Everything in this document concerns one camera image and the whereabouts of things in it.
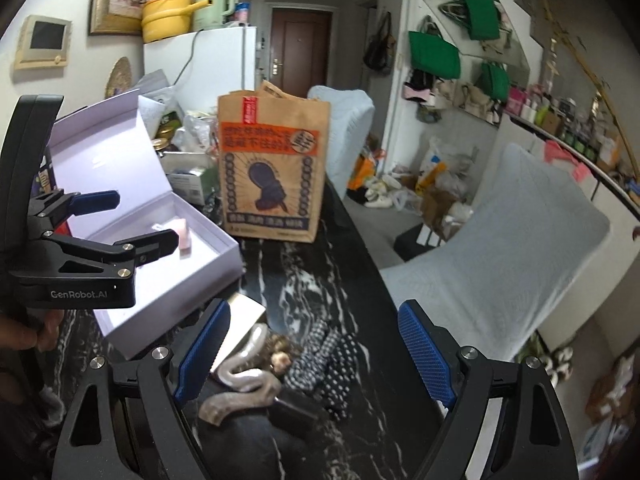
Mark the pink round tape measure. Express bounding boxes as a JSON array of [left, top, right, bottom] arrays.
[[152, 218, 192, 257]]

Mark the pearl wavy hair claw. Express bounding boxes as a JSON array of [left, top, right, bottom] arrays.
[[198, 323, 282, 427]]

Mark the gold cardboard box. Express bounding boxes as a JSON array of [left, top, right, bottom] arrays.
[[209, 292, 266, 374]]

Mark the gingham black white scrunchie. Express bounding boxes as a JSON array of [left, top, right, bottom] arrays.
[[284, 318, 342, 393]]

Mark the smoky translucent square cup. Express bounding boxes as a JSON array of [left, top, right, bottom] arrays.
[[198, 391, 326, 479]]

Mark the person left hand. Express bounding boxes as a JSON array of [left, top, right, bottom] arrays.
[[0, 310, 64, 352]]

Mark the lavender open gift box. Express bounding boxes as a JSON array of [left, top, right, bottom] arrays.
[[49, 92, 243, 359]]

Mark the near light blue covered chair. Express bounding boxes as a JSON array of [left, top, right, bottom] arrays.
[[381, 143, 611, 361]]

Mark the light blue covered chair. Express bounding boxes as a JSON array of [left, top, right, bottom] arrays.
[[307, 86, 375, 200], [381, 143, 611, 361]]

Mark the brown paper takeout bag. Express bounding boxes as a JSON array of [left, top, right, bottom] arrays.
[[217, 81, 331, 243]]

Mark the white refrigerator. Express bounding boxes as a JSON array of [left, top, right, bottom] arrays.
[[143, 26, 257, 112]]

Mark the yellow pot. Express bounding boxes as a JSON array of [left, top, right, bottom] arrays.
[[141, 0, 214, 44]]

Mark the green electric kettle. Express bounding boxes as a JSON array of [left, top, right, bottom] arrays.
[[192, 0, 235, 32]]

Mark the far light blue covered chair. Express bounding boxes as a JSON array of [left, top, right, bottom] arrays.
[[307, 86, 375, 200]]

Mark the brown entrance door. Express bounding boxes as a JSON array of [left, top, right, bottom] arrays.
[[269, 8, 332, 98]]

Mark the green tote bag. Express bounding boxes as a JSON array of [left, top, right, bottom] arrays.
[[409, 32, 461, 79]]

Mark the wall intercom panel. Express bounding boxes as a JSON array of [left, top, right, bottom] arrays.
[[13, 14, 72, 70]]

